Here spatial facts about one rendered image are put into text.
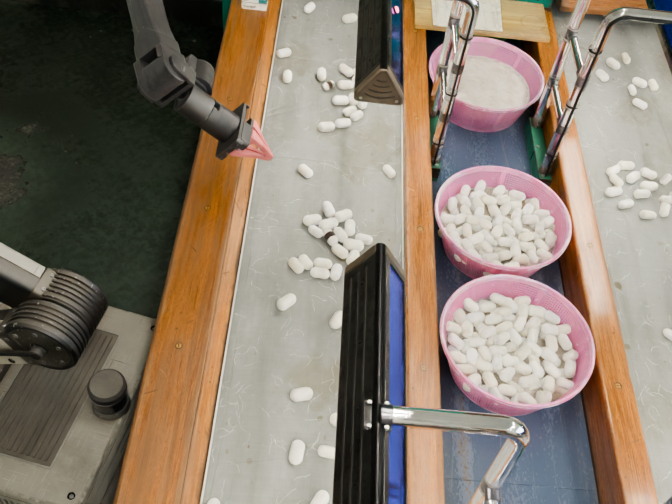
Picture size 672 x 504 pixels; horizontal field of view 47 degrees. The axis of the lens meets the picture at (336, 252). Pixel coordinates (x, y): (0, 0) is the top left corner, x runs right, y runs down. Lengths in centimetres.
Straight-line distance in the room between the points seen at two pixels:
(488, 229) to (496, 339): 26
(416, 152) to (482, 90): 31
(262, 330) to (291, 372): 9
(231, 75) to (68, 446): 83
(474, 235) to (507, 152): 35
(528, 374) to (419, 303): 22
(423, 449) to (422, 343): 19
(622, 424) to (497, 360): 22
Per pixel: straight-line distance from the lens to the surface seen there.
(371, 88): 127
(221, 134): 142
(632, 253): 162
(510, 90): 190
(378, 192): 156
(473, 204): 159
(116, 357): 164
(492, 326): 140
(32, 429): 160
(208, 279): 137
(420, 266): 142
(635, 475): 132
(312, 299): 138
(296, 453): 121
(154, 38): 139
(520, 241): 156
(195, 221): 145
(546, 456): 139
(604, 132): 185
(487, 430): 86
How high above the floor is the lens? 186
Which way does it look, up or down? 51 degrees down
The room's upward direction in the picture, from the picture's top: 8 degrees clockwise
